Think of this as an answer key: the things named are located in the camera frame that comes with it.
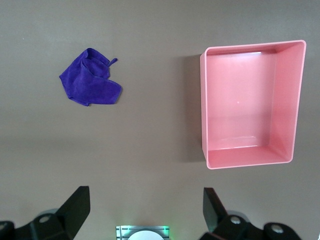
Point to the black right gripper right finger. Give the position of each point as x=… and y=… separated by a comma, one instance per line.
x=220, y=225

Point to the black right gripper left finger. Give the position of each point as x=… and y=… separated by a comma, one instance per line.
x=62, y=225

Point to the purple cloth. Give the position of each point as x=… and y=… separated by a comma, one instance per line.
x=92, y=87

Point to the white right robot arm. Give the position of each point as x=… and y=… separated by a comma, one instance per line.
x=144, y=236

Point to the pink plastic bin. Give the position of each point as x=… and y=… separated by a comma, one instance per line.
x=240, y=105

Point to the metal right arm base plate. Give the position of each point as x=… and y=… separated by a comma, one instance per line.
x=121, y=232

